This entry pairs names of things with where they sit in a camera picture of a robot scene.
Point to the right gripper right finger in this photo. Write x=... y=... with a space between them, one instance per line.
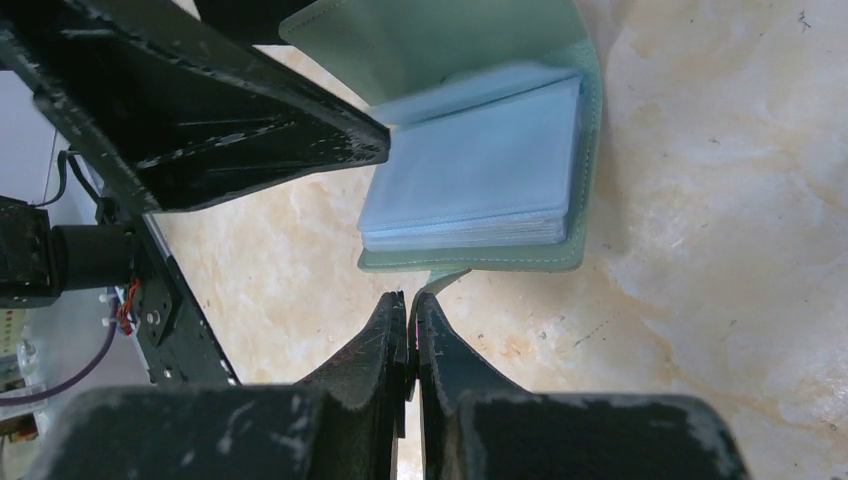
x=479 y=424

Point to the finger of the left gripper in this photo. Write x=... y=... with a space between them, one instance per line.
x=173 y=115

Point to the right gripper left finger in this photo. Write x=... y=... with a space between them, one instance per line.
x=341 y=421

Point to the green card holder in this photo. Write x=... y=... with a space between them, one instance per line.
x=494 y=110

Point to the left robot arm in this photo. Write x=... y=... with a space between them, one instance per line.
x=40 y=261

